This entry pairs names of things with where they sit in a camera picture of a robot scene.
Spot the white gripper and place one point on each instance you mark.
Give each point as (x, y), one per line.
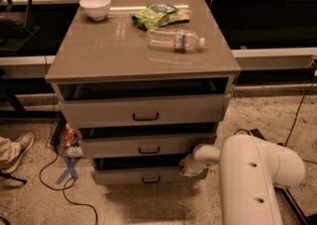
(194, 163)

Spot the grey bottom drawer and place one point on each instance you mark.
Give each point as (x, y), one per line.
(144, 170)

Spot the grey drawer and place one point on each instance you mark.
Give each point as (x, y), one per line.
(144, 111)
(144, 145)
(144, 170)

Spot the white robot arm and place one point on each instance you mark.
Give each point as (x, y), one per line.
(250, 169)

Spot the grey top drawer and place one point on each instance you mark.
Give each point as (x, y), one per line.
(144, 111)

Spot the grey middle drawer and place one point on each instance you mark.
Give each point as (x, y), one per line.
(144, 145)

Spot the grey drawer cabinet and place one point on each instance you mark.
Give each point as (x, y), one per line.
(111, 59)

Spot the black power adapter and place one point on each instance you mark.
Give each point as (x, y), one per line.
(257, 133)

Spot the blue tape cross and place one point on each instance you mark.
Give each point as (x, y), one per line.
(69, 171)

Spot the clear plastic water bottle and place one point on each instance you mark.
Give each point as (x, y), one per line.
(179, 39)

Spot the black stand base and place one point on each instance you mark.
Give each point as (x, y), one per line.
(296, 210)

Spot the green snack bag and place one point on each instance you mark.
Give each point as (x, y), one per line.
(159, 15)

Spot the white sneaker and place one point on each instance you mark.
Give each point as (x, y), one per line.
(26, 142)

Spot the beige trouser leg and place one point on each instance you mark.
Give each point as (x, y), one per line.
(9, 153)

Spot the white bowl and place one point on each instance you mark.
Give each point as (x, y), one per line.
(95, 9)

